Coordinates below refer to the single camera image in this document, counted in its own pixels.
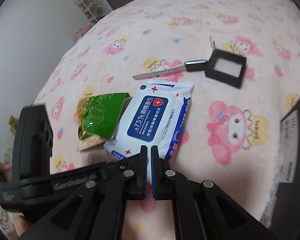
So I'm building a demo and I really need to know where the small black square box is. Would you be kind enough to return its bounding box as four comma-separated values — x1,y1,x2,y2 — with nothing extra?
204,49,247,89

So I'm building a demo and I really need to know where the black storage box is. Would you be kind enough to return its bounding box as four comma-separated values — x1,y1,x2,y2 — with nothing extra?
260,99,300,239

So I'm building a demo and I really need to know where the pink cartoon blanket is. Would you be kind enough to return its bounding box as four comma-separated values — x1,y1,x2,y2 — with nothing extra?
33,0,300,228

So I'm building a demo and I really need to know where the white shoe rack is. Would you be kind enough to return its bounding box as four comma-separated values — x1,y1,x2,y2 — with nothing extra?
74,0,105,24

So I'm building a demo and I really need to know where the cartoon sticker card packet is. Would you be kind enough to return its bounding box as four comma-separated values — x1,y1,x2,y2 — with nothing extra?
76,134,114,152

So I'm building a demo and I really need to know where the white blue wet wipes pack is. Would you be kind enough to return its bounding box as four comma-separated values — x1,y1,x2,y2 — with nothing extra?
103,79,193,161

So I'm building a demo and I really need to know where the green snack packet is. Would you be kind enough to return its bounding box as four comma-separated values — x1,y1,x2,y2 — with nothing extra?
76,93,131,140

